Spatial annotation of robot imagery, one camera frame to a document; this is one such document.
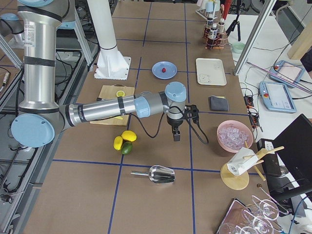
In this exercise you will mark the yellow lemon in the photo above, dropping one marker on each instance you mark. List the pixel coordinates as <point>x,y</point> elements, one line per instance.
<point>118,142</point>
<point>129,136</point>

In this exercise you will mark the wooden cutting board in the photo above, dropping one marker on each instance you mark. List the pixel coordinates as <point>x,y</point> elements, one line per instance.
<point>111,105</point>

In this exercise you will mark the cream bear tray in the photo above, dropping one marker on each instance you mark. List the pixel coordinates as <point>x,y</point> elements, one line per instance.
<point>210,71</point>

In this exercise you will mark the lemon half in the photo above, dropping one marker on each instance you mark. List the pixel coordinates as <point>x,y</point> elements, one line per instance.
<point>120,93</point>

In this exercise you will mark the blue plate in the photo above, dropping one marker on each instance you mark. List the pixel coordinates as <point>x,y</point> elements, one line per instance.
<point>171,70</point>

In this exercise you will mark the mint green bowl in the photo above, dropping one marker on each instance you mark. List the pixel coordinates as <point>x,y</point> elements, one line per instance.
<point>238,47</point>

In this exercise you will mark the pink bowl of ice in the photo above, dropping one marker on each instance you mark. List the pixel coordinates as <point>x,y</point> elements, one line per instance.
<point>232,135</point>

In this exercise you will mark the clear glasses on tray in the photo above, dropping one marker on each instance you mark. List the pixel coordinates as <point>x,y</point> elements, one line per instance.
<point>259,217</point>

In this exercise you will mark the copper wire bottle rack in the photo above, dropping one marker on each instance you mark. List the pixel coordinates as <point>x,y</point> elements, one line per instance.
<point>219,43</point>

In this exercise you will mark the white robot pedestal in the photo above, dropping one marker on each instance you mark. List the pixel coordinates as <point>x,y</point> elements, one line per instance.
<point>111,64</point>

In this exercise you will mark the white cup rack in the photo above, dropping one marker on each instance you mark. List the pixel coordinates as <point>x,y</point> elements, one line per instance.
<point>208,8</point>

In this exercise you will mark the blue teach pendant near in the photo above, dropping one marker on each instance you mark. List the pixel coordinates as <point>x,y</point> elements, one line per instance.
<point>276,97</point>

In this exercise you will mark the dark bottle white cap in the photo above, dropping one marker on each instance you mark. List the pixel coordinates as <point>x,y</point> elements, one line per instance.
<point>213,31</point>

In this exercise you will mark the wooden stand with carton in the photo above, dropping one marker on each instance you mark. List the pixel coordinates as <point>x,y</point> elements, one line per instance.
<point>234,173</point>

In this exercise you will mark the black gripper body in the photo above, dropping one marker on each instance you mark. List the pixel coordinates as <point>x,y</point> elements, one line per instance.
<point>174,123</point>

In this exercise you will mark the aluminium frame post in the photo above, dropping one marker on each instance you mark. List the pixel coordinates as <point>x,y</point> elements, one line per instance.
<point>264,13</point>

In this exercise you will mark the yellow lemon front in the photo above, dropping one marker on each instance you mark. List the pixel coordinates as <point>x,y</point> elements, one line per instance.
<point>118,142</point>

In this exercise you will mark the blue teach pendant far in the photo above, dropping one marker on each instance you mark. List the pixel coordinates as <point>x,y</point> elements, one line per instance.
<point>287,73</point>

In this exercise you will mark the yellow lemon rear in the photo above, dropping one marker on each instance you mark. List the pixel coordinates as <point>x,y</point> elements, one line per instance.
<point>129,136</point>

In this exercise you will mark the grey folded cloth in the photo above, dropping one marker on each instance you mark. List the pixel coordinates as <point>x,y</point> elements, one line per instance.
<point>218,103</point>

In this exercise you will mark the green lime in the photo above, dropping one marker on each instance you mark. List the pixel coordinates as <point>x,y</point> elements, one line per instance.
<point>126,148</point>

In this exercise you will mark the blue teach pendant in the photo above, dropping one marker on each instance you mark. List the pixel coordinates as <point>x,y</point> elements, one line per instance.
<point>276,97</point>
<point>287,73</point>

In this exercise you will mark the black monitor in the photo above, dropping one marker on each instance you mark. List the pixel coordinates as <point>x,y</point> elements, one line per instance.
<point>296,155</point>

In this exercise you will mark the steel ice scoop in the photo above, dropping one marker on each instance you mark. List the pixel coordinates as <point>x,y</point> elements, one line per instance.
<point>158,174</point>

